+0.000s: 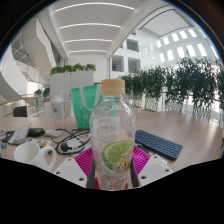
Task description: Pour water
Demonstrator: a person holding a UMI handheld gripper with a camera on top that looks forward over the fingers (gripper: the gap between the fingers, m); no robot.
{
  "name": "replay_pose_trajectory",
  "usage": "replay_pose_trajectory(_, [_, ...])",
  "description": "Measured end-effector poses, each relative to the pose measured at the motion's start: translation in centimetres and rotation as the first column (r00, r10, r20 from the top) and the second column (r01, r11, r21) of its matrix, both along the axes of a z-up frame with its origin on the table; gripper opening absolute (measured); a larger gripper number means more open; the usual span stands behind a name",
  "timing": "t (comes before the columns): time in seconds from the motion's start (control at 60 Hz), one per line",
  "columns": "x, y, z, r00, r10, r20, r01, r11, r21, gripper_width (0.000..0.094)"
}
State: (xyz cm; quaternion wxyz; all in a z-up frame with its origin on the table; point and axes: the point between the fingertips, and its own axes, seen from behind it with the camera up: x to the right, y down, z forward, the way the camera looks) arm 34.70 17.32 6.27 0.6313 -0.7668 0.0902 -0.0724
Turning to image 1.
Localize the black notebook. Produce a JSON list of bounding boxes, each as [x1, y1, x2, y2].
[[0, 130, 16, 144]]

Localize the black cable bundle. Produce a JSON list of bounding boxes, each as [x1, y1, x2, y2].
[[53, 128, 93, 156]]

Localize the clear shaker bottle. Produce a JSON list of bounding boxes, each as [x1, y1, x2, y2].
[[50, 90, 67, 129]]

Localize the row of green hedge plants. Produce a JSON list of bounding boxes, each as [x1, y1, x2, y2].
[[118, 58, 224, 128]]

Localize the white cabinet with plants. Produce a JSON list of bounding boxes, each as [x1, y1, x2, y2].
[[49, 63, 97, 101]]

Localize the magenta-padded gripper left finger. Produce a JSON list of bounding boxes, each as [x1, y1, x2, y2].
[[53, 147, 98, 189]]

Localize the black chair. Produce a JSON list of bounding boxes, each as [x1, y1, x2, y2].
[[12, 105, 29, 118]]

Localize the colourful sticker sheet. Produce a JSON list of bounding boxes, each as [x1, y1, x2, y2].
[[24, 138, 53, 149]]

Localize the brown-framed tablet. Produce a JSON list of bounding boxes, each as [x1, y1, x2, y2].
[[6, 123, 33, 145]]

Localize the dark blue keyboard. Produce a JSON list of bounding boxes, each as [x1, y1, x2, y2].
[[134, 129, 184, 162]]

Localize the green tote bag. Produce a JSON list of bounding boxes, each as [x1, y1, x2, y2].
[[70, 84, 104, 130]]

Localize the small potted plant box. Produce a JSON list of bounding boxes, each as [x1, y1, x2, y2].
[[33, 87, 51, 104]]

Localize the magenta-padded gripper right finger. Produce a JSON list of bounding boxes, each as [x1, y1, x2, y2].
[[129, 145, 174, 188]]

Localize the white mug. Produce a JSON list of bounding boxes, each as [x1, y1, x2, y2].
[[13, 142, 58, 173]]

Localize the white power adapter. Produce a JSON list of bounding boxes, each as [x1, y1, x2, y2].
[[44, 129, 63, 138]]

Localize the black charger block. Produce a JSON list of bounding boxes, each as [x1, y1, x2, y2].
[[28, 127, 46, 138]]

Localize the ceiling light strips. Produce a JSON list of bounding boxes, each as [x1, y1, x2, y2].
[[54, 2, 136, 54]]

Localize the clear lime-label drink bottle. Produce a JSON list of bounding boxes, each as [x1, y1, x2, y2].
[[89, 78, 137, 191]]

